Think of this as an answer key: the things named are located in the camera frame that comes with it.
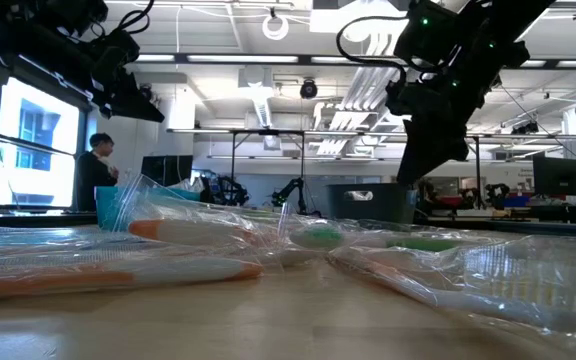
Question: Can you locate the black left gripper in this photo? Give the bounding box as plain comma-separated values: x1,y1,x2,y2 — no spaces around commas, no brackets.
52,19,165,123

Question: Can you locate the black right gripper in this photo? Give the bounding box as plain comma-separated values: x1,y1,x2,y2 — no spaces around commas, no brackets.
386,64,489,187

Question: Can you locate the person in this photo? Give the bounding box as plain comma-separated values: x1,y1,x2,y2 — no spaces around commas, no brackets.
75,132,120,212

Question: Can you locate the black monitor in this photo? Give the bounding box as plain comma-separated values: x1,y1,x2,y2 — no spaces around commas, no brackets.
532,156,576,197
140,155,194,187

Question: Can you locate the green wrapped toothbrush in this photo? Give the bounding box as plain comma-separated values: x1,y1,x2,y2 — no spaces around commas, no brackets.
287,223,492,255

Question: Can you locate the blue background box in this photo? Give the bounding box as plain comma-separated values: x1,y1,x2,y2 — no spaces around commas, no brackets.
502,195,532,209

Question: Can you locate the turquoise plastic bin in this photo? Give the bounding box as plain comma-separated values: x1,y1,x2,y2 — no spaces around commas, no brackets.
94,185,202,231

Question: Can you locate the long background workbench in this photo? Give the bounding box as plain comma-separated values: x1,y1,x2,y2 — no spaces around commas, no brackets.
415,204,576,239

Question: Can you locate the orange wrapped toothbrush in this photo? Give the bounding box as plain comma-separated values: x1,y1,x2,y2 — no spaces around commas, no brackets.
0,258,265,303
327,238,576,351
126,217,272,250

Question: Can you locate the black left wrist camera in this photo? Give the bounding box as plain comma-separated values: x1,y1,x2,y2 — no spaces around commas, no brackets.
91,30,142,76

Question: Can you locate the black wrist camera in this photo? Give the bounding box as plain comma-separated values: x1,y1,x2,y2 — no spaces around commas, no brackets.
392,0,459,66
91,30,142,76

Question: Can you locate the dark grey-teal handled bin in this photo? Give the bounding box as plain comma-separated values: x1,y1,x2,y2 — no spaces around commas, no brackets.
325,183,418,225

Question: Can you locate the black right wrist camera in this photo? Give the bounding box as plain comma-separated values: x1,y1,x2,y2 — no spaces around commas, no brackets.
392,0,459,66

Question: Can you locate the white cable loop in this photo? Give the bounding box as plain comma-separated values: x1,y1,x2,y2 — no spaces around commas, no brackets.
261,13,291,42

